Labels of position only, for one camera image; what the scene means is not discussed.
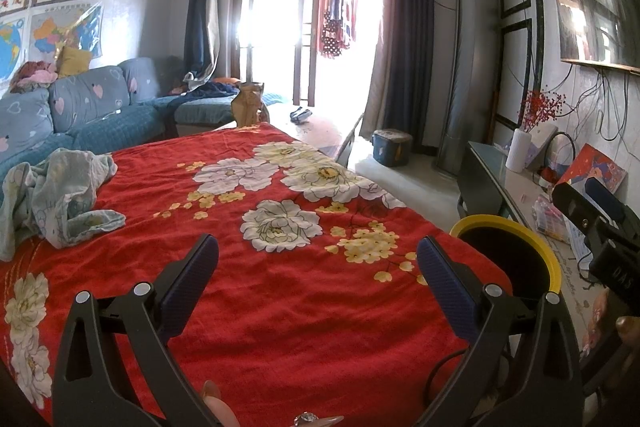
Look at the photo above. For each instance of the world map poster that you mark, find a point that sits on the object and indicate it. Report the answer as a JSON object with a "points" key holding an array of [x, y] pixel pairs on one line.
{"points": [[10, 49]]}

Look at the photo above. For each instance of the red pink clothes pile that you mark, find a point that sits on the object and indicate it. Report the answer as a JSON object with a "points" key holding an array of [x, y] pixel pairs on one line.
{"points": [[32, 77]]}

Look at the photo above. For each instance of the white lavender card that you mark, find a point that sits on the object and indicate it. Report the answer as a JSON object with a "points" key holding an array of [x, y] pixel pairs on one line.
{"points": [[542, 142]]}

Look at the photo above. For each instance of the yellow trash bin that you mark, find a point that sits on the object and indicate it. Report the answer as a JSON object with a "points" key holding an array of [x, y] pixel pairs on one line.
{"points": [[554, 274]]}

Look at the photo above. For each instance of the pastel colour cards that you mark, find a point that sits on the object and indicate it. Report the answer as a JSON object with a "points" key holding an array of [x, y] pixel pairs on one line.
{"points": [[550, 217]]}

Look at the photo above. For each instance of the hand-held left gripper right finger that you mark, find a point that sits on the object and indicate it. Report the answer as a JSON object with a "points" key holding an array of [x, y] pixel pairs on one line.
{"points": [[447, 282]]}

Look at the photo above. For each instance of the dark wooden coffee table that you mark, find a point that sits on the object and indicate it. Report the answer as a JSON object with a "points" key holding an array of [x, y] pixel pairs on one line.
{"points": [[320, 132]]}

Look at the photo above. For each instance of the blue storage box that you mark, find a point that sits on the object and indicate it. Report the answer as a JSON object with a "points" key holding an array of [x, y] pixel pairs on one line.
{"points": [[392, 149]]}

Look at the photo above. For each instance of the person's right hand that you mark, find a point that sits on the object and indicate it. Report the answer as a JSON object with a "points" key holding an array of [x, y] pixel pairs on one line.
{"points": [[597, 317]]}

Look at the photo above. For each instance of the white vase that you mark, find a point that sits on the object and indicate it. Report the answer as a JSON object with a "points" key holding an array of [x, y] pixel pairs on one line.
{"points": [[517, 152]]}

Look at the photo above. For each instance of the red floral blanket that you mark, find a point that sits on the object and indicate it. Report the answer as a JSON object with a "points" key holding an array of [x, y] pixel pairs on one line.
{"points": [[310, 307]]}

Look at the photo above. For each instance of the blue patterned sofa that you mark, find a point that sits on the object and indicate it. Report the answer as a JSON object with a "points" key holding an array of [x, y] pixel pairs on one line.
{"points": [[100, 107]]}

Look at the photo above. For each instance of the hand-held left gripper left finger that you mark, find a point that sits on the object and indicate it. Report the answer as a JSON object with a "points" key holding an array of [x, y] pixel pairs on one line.
{"points": [[187, 277]]}

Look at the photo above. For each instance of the orange cushion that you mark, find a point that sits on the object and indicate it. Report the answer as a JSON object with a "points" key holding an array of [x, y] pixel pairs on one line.
{"points": [[226, 80]]}

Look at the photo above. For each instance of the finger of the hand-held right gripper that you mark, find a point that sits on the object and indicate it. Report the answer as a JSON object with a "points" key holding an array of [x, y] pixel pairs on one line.
{"points": [[605, 194], [575, 207]]}

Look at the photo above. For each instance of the light green cloth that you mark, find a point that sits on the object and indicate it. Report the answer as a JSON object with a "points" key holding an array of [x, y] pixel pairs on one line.
{"points": [[55, 197]]}

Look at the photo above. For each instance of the small dark object on table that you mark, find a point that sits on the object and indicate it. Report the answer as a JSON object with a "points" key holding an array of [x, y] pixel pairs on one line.
{"points": [[300, 114]]}

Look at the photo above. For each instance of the silver standing air conditioner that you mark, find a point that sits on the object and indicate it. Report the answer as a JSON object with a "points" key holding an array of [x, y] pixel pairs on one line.
{"points": [[470, 57]]}

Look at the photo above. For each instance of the country map poster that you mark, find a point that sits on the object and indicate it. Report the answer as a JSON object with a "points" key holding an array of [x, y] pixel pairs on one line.
{"points": [[60, 32]]}

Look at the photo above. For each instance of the hanging laundry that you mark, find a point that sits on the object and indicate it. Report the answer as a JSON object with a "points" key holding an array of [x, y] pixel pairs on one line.
{"points": [[337, 22]]}

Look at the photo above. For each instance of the wall television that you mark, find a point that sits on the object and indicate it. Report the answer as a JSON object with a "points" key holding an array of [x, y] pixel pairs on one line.
{"points": [[600, 17]]}

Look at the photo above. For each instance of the dark blue curtain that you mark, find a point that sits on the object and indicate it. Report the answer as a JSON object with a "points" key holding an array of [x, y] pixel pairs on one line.
{"points": [[200, 17]]}

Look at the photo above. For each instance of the red picture book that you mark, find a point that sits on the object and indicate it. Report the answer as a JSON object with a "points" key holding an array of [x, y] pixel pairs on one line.
{"points": [[595, 167]]}

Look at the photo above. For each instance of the brown paper bag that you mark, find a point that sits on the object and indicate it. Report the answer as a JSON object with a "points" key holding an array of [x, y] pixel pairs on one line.
{"points": [[249, 104]]}

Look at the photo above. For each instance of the white blue printed paper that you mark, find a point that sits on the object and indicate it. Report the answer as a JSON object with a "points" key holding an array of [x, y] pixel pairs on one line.
{"points": [[580, 247]]}

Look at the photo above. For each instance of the yellow pillow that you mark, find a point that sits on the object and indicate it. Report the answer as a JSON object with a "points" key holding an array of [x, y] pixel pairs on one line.
{"points": [[75, 62]]}

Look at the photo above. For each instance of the person's left hand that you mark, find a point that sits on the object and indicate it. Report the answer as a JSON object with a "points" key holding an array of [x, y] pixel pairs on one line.
{"points": [[220, 407]]}

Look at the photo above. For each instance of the grey curtain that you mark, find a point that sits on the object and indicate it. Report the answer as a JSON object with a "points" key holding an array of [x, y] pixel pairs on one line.
{"points": [[405, 32]]}

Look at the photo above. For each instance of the glass topped television stand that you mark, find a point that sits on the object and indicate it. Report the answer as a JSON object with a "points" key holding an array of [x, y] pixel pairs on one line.
{"points": [[515, 192]]}

